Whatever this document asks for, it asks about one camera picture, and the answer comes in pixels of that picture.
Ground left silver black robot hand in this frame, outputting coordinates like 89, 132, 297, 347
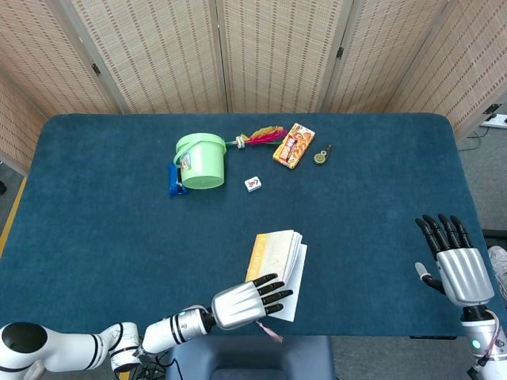
211, 272, 295, 331

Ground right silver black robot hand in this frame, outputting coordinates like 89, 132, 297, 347
414, 214, 496, 308

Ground blue white bookmark pink tassel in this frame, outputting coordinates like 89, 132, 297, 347
255, 319, 284, 344

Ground yellow cover lined notebook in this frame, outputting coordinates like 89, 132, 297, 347
244, 229, 308, 323

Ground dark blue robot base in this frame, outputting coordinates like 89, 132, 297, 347
165, 335, 337, 380

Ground white grey sneaker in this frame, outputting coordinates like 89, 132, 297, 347
487, 245, 507, 296

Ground green plastic bucket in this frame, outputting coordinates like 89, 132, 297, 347
174, 132, 228, 190

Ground dark blue table cloth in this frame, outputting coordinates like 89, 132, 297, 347
0, 112, 507, 337

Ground white power strip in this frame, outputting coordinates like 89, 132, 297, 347
480, 113, 507, 128

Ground yellow curry box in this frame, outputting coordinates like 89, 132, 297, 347
272, 122, 317, 170

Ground colourful feather shuttlecock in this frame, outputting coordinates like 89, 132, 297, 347
225, 124, 289, 150

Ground woven folding screen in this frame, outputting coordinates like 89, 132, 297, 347
0, 0, 507, 175

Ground black floor cables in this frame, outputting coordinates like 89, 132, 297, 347
132, 351, 175, 380

